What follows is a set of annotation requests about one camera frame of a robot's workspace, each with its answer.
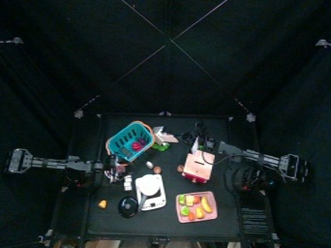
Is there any white toy block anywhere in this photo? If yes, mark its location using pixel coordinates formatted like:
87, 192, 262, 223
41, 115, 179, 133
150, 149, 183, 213
122, 174, 134, 192

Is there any red purple toy fruit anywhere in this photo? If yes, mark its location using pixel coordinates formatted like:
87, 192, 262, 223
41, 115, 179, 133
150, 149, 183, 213
131, 138, 147, 151

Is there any white round bowl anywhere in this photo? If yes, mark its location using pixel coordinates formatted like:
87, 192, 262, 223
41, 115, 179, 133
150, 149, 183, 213
138, 174, 162, 196

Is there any yellow toy banana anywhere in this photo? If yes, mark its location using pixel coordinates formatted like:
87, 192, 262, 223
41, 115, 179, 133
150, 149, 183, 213
201, 196, 215, 214

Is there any white kitchen scale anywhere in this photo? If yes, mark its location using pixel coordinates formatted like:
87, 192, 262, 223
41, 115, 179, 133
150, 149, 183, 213
135, 173, 169, 212

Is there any yellow orange toy fruit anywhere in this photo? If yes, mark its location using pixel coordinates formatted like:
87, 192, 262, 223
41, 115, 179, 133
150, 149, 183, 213
194, 206, 207, 220

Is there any green toy vegetable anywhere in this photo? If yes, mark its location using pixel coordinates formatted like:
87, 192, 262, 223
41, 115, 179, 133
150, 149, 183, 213
151, 141, 171, 152

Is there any black toy frying pan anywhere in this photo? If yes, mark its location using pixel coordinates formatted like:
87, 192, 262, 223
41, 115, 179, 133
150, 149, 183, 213
118, 193, 149, 219

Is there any black cable bundle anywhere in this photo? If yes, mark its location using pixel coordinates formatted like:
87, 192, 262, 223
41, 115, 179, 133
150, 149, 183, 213
225, 160, 266, 196

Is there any pink plastic tray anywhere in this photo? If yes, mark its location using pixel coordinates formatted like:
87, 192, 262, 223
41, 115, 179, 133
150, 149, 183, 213
175, 190, 221, 224

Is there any teal basket with orange handle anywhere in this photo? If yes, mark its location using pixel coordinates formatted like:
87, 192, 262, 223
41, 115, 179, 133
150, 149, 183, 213
105, 120, 157, 163

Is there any pink toy toaster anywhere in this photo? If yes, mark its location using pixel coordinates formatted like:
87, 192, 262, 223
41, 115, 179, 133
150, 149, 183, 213
182, 151, 217, 185

